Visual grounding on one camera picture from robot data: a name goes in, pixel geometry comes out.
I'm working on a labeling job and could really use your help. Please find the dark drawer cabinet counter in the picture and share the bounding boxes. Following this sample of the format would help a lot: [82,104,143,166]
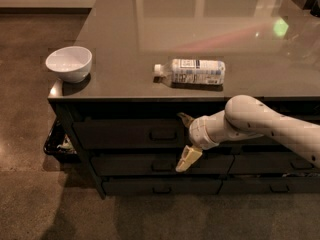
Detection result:
[49,0,320,197]

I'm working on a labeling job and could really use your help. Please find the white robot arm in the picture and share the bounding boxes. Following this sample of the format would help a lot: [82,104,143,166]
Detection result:
[176,95,320,172]

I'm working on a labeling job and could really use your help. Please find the white ceramic bowl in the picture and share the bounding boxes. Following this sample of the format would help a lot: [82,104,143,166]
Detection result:
[45,46,93,83]

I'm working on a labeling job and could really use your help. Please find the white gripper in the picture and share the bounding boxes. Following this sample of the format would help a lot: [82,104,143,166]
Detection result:
[176,112,218,172]

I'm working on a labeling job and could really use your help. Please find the black bin beside cabinet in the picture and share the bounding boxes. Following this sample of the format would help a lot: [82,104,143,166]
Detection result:
[43,120,80,163]

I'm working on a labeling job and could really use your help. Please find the clear plastic water bottle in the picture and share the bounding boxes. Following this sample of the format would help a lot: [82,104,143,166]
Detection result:
[153,59,226,86]

